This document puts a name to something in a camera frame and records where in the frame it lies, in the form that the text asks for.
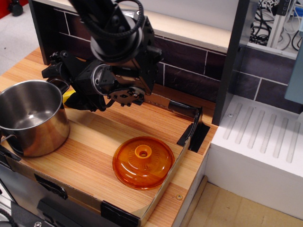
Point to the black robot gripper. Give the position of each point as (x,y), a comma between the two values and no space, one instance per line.
(91,80)

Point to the stainless steel pot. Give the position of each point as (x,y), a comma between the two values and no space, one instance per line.
(32,117)

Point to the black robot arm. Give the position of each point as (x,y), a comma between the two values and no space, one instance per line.
(125,66)

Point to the orange transparent pot lid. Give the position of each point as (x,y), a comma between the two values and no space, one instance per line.
(142,163)

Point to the cardboard fence with black tape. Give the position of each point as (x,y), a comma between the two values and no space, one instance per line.
(75,186)

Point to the yellow plastic squeeze bottle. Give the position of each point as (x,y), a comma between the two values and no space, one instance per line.
(67,95)

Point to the black caster wheel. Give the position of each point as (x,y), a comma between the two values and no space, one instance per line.
(15,8)

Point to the white dish drainer block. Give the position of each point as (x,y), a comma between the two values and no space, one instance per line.
(257,153)

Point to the grey-blue box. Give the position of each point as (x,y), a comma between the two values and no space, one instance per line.
(294,90)

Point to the dark grey shelf frame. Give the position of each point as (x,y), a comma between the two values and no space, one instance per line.
(196,61)

